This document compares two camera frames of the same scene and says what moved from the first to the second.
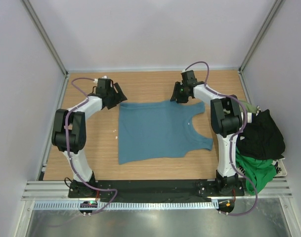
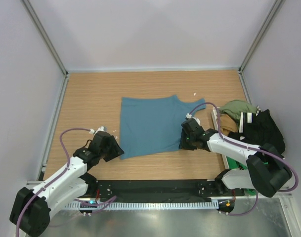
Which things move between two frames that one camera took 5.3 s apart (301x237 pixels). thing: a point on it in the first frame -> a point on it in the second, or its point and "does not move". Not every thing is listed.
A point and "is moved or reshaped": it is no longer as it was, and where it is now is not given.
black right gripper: [175, 93] -> [183, 144]
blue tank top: [151, 130] is moved or reshaped
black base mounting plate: [154, 191] does not move
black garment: [261, 138] does not move
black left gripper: [119, 97] -> [116, 150]
